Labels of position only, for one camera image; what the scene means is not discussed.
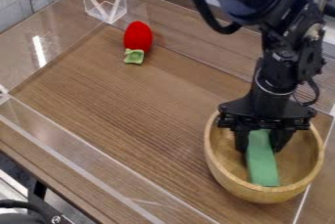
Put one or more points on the clear acrylic corner bracket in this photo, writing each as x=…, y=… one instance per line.
x=106, y=11

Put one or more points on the clear acrylic tray wall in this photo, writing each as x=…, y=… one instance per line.
x=96, y=182

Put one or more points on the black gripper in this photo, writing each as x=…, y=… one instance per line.
x=283, y=117

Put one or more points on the green stick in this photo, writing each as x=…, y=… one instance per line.
x=260, y=160

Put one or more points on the brown wooden bowl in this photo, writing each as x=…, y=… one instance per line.
x=299, y=163

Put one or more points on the red plush strawberry toy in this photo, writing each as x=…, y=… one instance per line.
x=137, y=41

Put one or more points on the black table leg frame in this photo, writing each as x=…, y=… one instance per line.
x=24, y=207

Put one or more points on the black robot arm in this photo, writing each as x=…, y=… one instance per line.
x=291, y=26

